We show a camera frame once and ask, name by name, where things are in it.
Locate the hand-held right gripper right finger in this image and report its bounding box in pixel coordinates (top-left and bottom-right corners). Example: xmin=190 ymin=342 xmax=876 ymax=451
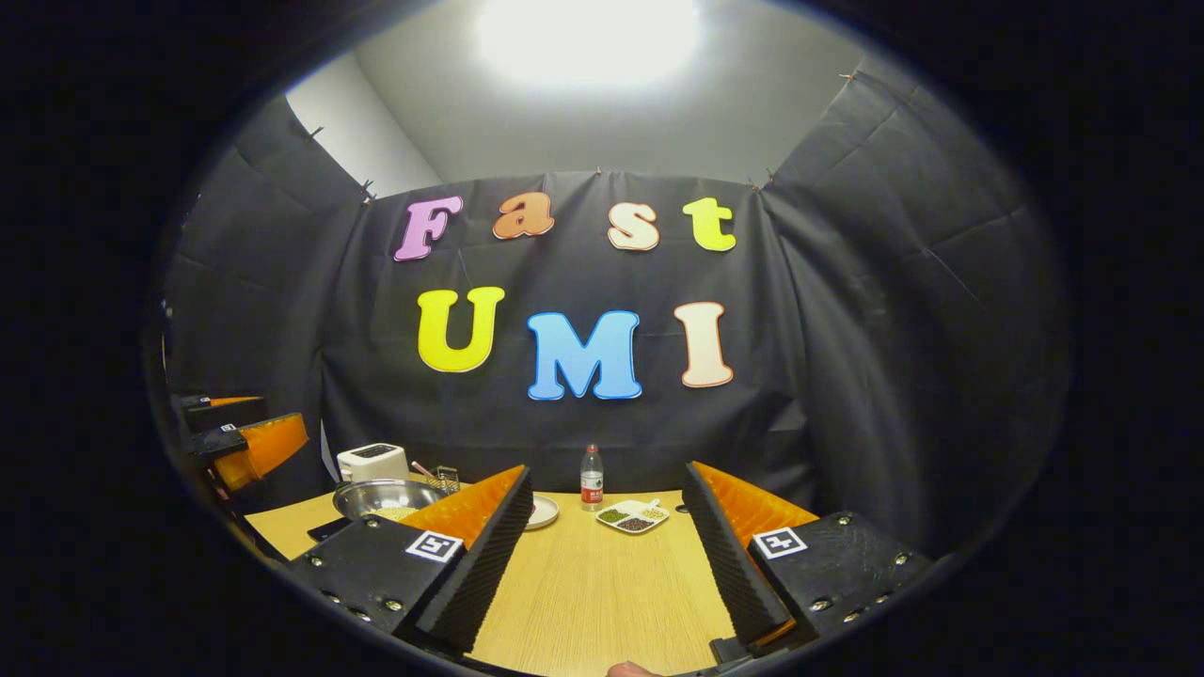
xmin=682 ymin=461 xmax=932 ymax=659

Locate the ceiling light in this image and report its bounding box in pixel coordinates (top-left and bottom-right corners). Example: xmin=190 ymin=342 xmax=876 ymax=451
xmin=475 ymin=0 xmax=702 ymax=86

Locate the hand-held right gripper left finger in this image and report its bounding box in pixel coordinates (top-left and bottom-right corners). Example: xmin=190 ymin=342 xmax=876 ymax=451
xmin=287 ymin=464 xmax=534 ymax=656

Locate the clear plastic water bottle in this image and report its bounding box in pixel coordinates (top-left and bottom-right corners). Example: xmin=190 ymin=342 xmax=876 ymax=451
xmin=580 ymin=445 xmax=605 ymax=512

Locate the steel pot with black handles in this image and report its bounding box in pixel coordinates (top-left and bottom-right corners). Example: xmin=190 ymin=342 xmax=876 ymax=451
xmin=332 ymin=478 xmax=452 ymax=523

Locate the white divided dish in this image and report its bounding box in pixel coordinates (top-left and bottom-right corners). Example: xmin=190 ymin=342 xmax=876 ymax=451
xmin=594 ymin=498 xmax=671 ymax=535

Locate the white toaster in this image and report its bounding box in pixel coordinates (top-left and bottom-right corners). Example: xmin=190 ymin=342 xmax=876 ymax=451
xmin=337 ymin=443 xmax=410 ymax=483

